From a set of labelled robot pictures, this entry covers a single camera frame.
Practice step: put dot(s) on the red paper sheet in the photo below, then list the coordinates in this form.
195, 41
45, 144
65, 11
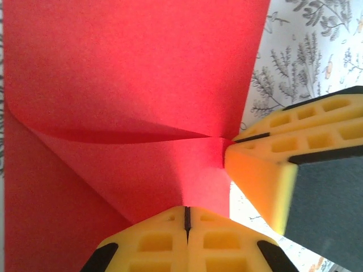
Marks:
127, 71

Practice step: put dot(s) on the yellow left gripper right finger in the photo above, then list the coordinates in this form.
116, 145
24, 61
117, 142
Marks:
227, 246

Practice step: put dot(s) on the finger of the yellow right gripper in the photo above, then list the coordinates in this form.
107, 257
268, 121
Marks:
263, 170
312, 116

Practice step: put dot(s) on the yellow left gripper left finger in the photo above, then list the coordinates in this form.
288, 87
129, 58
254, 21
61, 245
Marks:
153, 243

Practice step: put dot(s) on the floral patterned table sheet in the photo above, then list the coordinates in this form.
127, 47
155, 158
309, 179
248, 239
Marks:
312, 42

